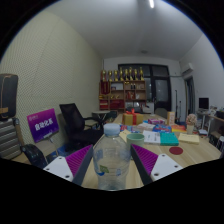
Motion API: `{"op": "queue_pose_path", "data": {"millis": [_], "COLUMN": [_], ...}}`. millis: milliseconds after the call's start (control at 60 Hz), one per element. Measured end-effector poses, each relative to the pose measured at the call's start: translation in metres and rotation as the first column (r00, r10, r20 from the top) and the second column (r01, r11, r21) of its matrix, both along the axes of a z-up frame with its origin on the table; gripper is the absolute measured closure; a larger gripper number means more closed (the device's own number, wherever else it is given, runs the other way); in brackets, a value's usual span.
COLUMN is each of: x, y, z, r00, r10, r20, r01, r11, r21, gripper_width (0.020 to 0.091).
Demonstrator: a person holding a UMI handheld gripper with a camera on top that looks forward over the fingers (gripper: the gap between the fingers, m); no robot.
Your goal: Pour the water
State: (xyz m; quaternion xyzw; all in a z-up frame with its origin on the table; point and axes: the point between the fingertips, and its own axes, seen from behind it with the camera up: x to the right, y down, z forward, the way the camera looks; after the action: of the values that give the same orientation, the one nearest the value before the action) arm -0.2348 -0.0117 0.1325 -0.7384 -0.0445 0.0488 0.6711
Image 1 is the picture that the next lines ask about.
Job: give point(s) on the red orange booklet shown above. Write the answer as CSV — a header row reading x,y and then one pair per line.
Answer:
x,y
178,127

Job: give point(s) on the black office chair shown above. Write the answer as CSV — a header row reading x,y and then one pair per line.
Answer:
x,y
75,123

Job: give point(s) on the yellow envelope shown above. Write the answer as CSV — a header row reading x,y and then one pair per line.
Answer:
x,y
188,138

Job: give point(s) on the black microphone stand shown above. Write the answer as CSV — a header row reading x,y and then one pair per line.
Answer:
x,y
177,103

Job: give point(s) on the pink flowers in white pot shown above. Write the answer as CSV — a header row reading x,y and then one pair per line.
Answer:
x,y
191,123

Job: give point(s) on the cluttered side desk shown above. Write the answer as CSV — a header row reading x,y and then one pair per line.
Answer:
x,y
213,125

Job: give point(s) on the purple sign board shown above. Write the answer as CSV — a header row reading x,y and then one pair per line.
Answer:
x,y
42,125

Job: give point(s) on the pink box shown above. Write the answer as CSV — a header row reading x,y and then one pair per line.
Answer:
x,y
156,121

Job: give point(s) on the flat round red coaster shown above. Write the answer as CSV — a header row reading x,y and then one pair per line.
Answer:
x,y
176,150

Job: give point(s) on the clear plastic water bottle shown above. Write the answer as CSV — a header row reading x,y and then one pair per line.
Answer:
x,y
111,156

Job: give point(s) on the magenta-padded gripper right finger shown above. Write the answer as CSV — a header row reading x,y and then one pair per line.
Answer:
x,y
163,165

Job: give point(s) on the black computer monitor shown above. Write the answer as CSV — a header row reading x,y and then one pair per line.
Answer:
x,y
204,103

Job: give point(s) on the orange standing card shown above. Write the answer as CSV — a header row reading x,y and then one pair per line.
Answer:
x,y
171,118

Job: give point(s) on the white wall air conditioner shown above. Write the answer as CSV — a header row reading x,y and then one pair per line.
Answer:
x,y
187,68

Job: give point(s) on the blue patterned booklet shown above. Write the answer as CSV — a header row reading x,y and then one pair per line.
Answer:
x,y
124,128
162,128

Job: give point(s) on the yellow gift box red ribbon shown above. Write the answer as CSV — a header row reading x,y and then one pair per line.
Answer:
x,y
132,119

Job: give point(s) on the ceiling tube light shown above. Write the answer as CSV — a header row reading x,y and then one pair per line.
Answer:
x,y
151,3

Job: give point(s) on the small round table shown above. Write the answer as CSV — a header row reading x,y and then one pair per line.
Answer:
x,y
100,114

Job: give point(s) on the teal book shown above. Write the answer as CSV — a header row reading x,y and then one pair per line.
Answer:
x,y
169,139

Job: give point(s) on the black brown-trimmed bag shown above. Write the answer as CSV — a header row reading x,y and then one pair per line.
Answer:
x,y
7,96

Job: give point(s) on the pale yellow notepad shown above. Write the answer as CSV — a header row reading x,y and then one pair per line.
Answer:
x,y
123,135

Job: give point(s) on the white printed booklet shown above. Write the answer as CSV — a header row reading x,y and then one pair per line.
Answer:
x,y
151,137

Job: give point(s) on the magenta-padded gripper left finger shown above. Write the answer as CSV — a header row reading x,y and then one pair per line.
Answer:
x,y
58,165

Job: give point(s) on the wooden shelf unit with trophies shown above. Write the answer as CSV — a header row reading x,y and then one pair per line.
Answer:
x,y
123,95

